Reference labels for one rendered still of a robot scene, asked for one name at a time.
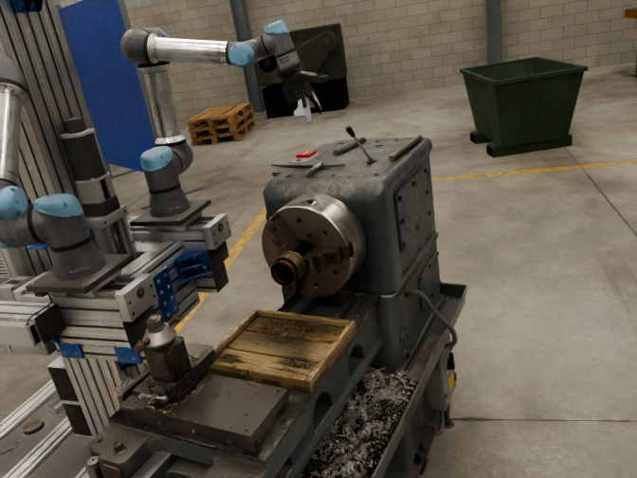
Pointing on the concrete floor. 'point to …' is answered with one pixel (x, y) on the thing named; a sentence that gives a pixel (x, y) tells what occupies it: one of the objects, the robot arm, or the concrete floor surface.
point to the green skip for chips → (522, 104)
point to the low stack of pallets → (222, 123)
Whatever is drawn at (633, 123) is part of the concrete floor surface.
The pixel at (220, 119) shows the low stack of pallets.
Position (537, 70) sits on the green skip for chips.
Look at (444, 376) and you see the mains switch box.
